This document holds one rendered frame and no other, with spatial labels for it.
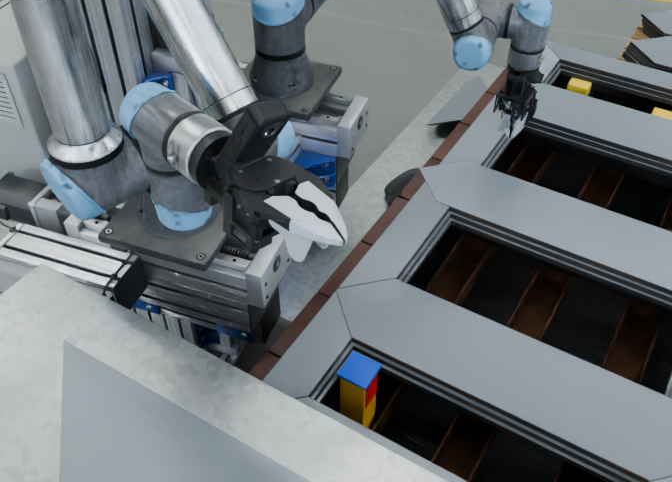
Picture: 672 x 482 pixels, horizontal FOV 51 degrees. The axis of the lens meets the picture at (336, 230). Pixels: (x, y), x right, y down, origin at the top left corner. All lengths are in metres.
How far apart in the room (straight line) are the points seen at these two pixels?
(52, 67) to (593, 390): 1.04
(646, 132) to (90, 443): 1.55
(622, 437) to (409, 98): 2.52
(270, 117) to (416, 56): 3.24
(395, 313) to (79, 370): 0.62
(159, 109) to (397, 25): 3.43
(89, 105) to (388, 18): 3.32
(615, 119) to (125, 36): 1.28
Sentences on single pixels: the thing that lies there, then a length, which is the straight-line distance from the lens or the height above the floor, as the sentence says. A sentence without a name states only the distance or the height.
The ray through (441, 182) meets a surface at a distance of 1.73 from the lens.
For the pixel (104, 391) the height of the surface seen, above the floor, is 1.07.
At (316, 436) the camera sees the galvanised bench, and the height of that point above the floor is 1.05.
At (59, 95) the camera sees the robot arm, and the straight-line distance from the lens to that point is 1.11.
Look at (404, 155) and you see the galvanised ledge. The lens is 2.09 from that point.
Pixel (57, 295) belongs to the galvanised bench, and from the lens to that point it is 1.28.
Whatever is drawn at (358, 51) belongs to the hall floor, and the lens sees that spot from 3.98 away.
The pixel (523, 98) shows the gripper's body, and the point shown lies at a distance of 1.71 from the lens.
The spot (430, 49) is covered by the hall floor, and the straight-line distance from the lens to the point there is 4.02.
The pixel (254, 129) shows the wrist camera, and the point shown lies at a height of 1.52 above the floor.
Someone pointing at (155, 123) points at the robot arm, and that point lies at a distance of 0.87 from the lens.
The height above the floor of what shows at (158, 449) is 1.07.
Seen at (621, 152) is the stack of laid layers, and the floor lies 0.84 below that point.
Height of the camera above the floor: 1.94
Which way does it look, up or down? 43 degrees down
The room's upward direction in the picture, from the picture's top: straight up
